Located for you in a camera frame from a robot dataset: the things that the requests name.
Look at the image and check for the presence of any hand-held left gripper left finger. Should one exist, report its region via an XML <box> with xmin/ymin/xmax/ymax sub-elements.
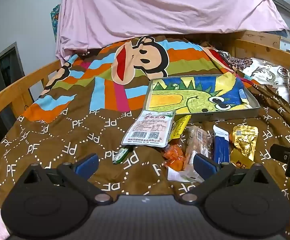
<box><xmin>22</xmin><ymin>153</ymin><xmax>113</xmax><ymax>204</ymax></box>

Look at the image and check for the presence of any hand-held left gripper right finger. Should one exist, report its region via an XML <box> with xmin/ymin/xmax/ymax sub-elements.
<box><xmin>179</xmin><ymin>153</ymin><xmax>269</xmax><ymax>204</ymax></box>

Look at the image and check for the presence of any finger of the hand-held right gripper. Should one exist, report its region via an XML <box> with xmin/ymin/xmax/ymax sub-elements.
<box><xmin>270</xmin><ymin>144</ymin><xmax>290</xmax><ymax>161</ymax></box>

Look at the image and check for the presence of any blue snack packet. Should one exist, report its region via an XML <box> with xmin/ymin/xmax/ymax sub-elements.
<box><xmin>212</xmin><ymin>125</ymin><xmax>231</xmax><ymax>164</ymax></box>

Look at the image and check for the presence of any clear biscuit packet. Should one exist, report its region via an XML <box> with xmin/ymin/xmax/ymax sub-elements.
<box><xmin>184</xmin><ymin>126</ymin><xmax>214</xmax><ymax>170</ymax></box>

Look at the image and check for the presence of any orange snack packet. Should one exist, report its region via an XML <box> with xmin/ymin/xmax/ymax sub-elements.
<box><xmin>161</xmin><ymin>144</ymin><xmax>187</xmax><ymax>172</ymax></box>

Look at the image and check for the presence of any green sausage stick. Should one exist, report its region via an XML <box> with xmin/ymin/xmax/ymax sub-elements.
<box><xmin>113</xmin><ymin>146</ymin><xmax>134</xmax><ymax>164</ymax></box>

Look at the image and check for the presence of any gold snack packet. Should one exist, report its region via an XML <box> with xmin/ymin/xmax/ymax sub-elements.
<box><xmin>231</xmin><ymin>126</ymin><xmax>259</xmax><ymax>155</ymax></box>

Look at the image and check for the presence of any yellow snack packet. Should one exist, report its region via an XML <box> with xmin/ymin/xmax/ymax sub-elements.
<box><xmin>170</xmin><ymin>115</ymin><xmax>192</xmax><ymax>140</ymax></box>

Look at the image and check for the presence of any white snack packet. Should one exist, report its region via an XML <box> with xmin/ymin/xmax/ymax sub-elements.
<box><xmin>121</xmin><ymin>109</ymin><xmax>177</xmax><ymax>148</ymax></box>

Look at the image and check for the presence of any dinosaur picture tray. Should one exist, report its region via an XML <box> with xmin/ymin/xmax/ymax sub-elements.
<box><xmin>145</xmin><ymin>74</ymin><xmax>260</xmax><ymax>122</ymax></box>

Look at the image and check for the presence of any white crumpled wrapper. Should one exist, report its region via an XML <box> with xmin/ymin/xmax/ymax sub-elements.
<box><xmin>166</xmin><ymin>155</ymin><xmax>205</xmax><ymax>183</ymax></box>

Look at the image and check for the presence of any monkey printed blanket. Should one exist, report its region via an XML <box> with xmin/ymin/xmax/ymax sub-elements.
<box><xmin>0</xmin><ymin>36</ymin><xmax>290</xmax><ymax>240</ymax></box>

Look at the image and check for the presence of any floral quilt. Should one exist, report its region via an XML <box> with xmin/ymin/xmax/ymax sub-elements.
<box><xmin>220</xmin><ymin>51</ymin><xmax>290</xmax><ymax>123</ymax></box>

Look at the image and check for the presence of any pink bed sheet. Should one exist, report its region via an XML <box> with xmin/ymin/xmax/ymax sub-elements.
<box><xmin>55</xmin><ymin>0</ymin><xmax>289</xmax><ymax>61</ymax></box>

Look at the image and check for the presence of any wooden bed frame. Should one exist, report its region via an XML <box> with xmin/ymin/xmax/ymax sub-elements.
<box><xmin>0</xmin><ymin>29</ymin><xmax>290</xmax><ymax>153</ymax></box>

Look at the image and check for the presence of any wall poster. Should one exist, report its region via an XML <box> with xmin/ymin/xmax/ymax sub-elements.
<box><xmin>50</xmin><ymin>4</ymin><xmax>61</xmax><ymax>40</ymax></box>

